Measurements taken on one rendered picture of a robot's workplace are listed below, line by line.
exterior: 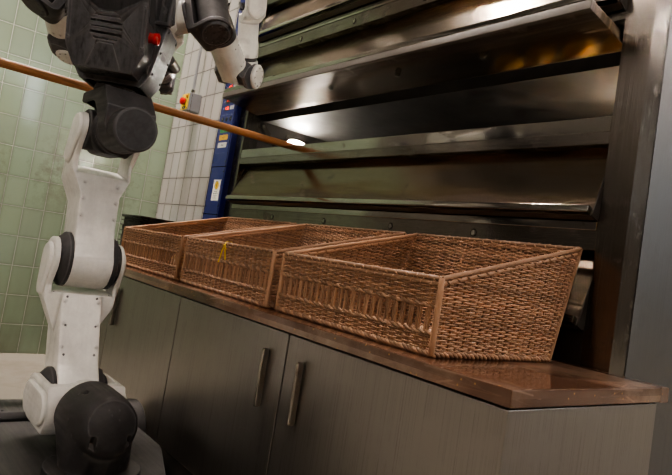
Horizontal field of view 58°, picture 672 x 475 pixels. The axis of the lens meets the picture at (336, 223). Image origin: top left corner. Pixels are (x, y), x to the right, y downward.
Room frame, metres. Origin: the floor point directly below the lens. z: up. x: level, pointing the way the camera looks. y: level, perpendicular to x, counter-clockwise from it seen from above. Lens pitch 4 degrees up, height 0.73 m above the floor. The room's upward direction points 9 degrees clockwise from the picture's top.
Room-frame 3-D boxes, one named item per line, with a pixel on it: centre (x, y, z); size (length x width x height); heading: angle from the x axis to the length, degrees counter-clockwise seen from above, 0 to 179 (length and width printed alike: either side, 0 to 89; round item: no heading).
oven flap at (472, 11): (2.14, -0.06, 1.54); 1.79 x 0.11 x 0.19; 38
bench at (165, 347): (2.05, 0.23, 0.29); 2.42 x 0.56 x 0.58; 38
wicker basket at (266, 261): (1.95, 0.13, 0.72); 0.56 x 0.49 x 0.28; 38
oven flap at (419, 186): (2.14, -0.06, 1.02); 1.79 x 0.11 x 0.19; 38
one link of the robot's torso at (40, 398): (1.56, 0.58, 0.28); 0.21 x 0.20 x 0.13; 39
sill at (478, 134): (2.15, -0.08, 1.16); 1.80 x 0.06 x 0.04; 38
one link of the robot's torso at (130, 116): (1.60, 0.61, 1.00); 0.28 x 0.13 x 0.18; 39
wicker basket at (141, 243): (2.43, 0.50, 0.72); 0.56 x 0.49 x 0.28; 39
